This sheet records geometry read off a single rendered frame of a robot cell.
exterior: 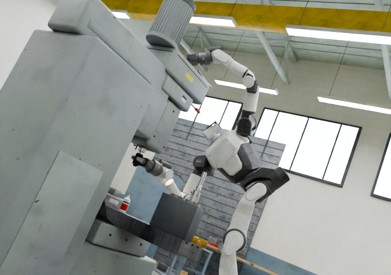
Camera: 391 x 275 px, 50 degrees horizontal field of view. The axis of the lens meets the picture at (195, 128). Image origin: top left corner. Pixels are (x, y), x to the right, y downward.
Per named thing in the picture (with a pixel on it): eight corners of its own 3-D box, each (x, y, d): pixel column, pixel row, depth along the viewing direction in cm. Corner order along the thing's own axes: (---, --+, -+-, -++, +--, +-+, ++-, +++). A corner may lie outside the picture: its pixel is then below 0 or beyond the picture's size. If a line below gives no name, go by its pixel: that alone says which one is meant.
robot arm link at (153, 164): (138, 153, 265) (152, 160, 272) (132, 167, 262) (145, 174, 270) (150, 156, 255) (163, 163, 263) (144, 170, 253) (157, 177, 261)
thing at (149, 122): (121, 132, 258) (139, 95, 264) (151, 140, 245) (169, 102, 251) (102, 119, 243) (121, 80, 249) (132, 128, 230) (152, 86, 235)
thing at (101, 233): (106, 238, 275) (113, 221, 277) (145, 258, 256) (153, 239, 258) (50, 221, 234) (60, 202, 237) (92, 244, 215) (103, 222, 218)
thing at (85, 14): (137, 100, 263) (150, 73, 267) (165, 107, 250) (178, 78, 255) (43, 25, 198) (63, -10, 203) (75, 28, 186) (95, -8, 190)
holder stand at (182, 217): (157, 227, 234) (171, 194, 239) (191, 242, 225) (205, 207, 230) (148, 224, 223) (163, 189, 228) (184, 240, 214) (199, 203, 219)
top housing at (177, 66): (171, 99, 293) (180, 79, 297) (202, 106, 279) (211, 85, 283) (133, 64, 255) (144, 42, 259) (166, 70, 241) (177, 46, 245)
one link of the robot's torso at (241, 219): (240, 256, 270) (271, 192, 280) (239, 256, 253) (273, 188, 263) (219, 245, 274) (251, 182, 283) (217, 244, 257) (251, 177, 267)
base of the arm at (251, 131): (253, 137, 284) (238, 129, 287) (262, 120, 281) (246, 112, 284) (247, 140, 270) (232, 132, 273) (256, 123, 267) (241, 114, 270)
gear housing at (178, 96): (159, 106, 283) (165, 93, 285) (188, 113, 270) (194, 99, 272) (131, 82, 256) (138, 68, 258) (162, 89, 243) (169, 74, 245)
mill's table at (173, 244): (53, 193, 294) (58, 183, 295) (196, 261, 226) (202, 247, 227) (27, 184, 275) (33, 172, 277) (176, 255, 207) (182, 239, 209)
